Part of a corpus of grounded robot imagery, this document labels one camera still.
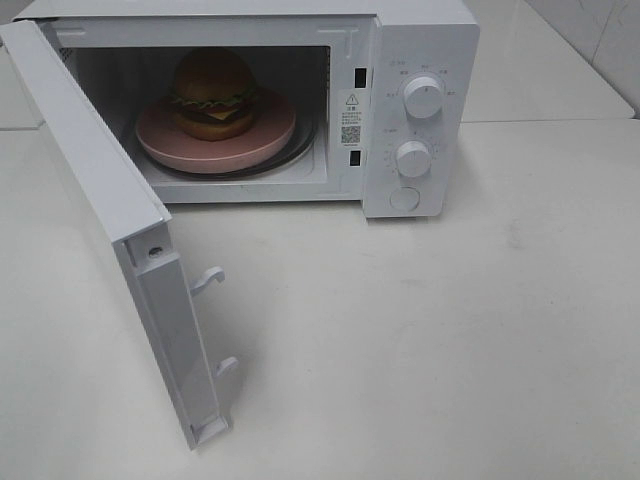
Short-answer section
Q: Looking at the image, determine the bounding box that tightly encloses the pink round plate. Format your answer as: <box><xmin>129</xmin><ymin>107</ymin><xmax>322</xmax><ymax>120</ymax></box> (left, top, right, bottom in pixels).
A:
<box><xmin>136</xmin><ymin>89</ymin><xmax>297</xmax><ymax>174</ymax></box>

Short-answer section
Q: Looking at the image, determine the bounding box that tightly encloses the upper white power knob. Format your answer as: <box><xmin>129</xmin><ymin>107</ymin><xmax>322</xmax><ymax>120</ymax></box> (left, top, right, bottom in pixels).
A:
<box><xmin>401</xmin><ymin>73</ymin><xmax>445</xmax><ymax>120</ymax></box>

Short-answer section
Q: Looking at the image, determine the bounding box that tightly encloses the lower white timer knob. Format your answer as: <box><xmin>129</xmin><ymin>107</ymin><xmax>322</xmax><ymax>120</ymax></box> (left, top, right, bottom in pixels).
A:
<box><xmin>395</xmin><ymin>140</ymin><xmax>433</xmax><ymax>178</ymax></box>

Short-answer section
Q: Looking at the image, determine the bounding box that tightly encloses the toy hamburger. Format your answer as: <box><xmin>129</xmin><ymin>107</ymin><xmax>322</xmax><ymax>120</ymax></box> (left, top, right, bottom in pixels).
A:
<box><xmin>167</xmin><ymin>47</ymin><xmax>258</xmax><ymax>141</ymax></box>

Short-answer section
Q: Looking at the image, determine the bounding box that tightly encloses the white warning label sticker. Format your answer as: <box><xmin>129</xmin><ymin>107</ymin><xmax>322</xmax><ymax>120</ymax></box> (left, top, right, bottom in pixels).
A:
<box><xmin>337</xmin><ymin>89</ymin><xmax>370</xmax><ymax>147</ymax></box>

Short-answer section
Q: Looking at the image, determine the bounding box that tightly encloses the white microwave door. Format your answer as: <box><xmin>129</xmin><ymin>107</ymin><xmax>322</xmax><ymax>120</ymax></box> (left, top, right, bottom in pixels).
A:
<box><xmin>1</xmin><ymin>20</ymin><xmax>238</xmax><ymax>449</ymax></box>

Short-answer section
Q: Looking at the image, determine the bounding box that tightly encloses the round white door button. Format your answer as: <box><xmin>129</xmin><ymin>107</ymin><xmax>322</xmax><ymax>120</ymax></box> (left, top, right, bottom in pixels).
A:
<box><xmin>389</xmin><ymin>187</ymin><xmax>420</xmax><ymax>212</ymax></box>

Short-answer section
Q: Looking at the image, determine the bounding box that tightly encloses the white microwave oven body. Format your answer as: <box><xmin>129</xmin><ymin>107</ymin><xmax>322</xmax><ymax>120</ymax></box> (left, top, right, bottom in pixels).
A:
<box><xmin>11</xmin><ymin>1</ymin><xmax>480</xmax><ymax>218</ymax></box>

